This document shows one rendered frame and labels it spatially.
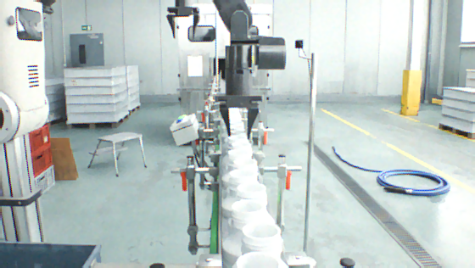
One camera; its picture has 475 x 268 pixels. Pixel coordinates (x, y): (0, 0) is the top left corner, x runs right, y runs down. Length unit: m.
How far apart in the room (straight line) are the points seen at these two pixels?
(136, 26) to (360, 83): 6.93
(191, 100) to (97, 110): 2.52
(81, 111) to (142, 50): 4.20
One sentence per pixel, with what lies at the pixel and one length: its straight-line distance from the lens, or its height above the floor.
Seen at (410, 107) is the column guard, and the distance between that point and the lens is 9.55.
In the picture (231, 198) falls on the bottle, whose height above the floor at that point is 1.13.
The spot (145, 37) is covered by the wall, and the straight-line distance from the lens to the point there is 11.23.
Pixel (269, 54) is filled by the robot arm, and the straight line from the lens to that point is 0.77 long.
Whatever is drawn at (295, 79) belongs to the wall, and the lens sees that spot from 11.24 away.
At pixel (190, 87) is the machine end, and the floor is 0.89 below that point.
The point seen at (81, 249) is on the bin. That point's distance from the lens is 0.84.
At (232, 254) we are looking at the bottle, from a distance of 0.41.
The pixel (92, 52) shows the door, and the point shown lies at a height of 1.55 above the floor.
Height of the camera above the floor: 1.32
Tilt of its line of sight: 12 degrees down
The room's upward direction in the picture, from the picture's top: straight up
